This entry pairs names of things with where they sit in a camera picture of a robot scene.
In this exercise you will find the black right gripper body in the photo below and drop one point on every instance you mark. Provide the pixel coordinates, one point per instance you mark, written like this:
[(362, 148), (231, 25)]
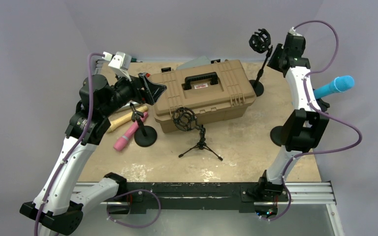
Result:
[(275, 61)]

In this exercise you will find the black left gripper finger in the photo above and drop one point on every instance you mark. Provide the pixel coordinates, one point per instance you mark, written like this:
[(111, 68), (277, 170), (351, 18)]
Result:
[(146, 83), (154, 94)]

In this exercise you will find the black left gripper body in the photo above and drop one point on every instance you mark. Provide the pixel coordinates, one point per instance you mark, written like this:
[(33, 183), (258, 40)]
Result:
[(126, 91)]

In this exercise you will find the cream yellow microphone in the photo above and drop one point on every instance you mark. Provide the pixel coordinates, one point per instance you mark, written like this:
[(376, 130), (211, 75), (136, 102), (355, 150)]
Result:
[(126, 118)]

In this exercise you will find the black stand for cream microphone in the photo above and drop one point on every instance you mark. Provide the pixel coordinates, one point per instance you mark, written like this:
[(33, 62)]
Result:
[(144, 136)]

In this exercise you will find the blue microphone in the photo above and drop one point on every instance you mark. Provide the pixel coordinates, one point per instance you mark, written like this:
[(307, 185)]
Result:
[(338, 85)]

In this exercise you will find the black clip stand for blue microphone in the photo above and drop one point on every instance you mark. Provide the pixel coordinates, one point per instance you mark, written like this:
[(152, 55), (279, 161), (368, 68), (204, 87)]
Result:
[(301, 132)]

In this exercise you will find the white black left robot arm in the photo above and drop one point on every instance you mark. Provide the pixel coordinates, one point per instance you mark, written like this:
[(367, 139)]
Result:
[(57, 210)]

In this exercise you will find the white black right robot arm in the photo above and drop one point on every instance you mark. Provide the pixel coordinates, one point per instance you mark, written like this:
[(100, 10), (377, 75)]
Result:
[(302, 97)]

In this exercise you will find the pink microphone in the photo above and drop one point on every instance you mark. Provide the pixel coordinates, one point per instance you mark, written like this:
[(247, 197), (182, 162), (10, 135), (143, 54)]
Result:
[(123, 140)]

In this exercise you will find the grey flat sheet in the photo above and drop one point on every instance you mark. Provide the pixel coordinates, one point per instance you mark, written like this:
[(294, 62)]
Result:
[(199, 61)]

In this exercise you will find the tan plastic tool case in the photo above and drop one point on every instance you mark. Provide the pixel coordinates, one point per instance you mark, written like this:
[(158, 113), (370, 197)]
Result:
[(215, 92)]

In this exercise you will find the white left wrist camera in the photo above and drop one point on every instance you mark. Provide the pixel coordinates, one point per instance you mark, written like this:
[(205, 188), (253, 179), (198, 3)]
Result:
[(119, 64)]

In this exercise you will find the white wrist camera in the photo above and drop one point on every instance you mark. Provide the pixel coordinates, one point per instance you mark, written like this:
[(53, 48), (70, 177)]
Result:
[(292, 31), (119, 64)]

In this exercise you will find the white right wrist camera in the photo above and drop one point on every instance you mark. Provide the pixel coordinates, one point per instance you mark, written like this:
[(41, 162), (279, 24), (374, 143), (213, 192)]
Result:
[(292, 31)]

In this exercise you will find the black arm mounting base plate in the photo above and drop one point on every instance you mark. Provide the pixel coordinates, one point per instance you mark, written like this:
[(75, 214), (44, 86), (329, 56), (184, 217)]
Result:
[(244, 197)]

